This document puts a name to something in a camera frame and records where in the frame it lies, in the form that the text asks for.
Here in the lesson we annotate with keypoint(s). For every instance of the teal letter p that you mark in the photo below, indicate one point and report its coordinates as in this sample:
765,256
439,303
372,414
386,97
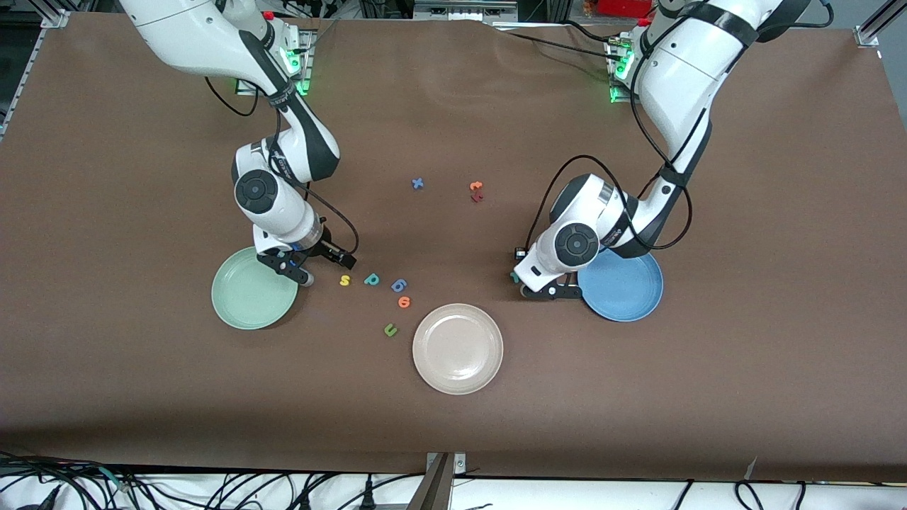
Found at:
371,279

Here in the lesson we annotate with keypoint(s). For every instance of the blue letter g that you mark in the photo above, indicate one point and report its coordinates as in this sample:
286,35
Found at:
399,285

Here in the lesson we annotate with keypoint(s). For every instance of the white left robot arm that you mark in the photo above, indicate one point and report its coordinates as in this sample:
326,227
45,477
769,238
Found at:
680,78

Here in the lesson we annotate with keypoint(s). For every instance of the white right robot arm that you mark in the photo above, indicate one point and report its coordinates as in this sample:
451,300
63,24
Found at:
212,42

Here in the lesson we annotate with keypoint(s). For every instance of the green plate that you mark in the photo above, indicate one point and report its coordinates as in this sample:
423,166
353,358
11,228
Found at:
244,301

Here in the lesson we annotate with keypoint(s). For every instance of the blue plate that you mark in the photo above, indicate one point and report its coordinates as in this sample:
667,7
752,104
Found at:
631,294

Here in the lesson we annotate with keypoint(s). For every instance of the beige plate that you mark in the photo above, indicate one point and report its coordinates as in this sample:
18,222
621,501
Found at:
458,348

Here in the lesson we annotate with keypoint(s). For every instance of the brown table cover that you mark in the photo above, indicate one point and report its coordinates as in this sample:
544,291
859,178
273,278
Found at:
453,127

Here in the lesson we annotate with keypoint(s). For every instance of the grey equipment box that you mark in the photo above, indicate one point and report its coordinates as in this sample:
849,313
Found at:
464,8

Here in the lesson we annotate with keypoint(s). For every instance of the red box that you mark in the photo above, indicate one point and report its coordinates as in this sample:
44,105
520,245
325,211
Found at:
623,7

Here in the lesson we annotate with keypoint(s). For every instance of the white tape strip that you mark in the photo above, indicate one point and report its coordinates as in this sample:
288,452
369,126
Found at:
751,469

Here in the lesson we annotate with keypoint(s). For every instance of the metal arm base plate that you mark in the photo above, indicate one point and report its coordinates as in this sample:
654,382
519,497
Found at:
307,71
620,99

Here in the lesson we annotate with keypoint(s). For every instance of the metal table bracket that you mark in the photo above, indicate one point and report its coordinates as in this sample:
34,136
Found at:
436,482

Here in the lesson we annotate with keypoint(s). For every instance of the aluminium frame rail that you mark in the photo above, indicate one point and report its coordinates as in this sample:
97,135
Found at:
868,34
32,64

